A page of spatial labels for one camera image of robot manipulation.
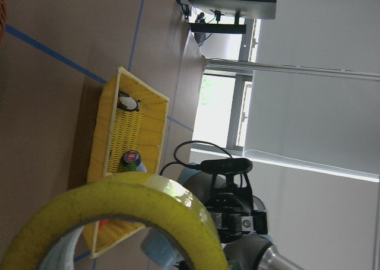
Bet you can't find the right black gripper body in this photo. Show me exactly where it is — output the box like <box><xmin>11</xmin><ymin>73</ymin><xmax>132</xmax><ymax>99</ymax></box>
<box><xmin>205</xmin><ymin>193</ymin><xmax>268</xmax><ymax>243</ymax></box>

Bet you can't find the yellow tape roll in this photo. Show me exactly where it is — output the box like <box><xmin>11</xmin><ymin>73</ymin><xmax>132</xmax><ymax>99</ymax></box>
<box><xmin>1</xmin><ymin>171</ymin><xmax>228</xmax><ymax>269</ymax></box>

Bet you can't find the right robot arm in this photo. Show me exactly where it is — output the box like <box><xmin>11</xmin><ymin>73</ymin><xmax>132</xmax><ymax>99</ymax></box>
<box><xmin>178</xmin><ymin>160</ymin><xmax>300</xmax><ymax>269</ymax></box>

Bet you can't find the yellow woven basket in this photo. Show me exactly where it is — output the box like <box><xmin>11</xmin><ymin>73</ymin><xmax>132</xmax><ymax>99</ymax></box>
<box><xmin>82</xmin><ymin>66</ymin><xmax>170</xmax><ymax>259</ymax></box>

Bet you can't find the brown wicker basket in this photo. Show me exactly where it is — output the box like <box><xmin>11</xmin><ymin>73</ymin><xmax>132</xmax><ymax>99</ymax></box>
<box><xmin>0</xmin><ymin>0</ymin><xmax>7</xmax><ymax>43</ymax></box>

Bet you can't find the toy panda figurine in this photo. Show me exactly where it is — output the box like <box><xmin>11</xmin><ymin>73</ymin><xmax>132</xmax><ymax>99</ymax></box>
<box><xmin>116</xmin><ymin>91</ymin><xmax>140</xmax><ymax>112</ymax></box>

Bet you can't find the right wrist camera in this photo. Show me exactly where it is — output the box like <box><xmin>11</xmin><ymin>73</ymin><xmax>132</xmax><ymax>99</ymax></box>
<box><xmin>197</xmin><ymin>158</ymin><xmax>253</xmax><ymax>176</ymax></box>

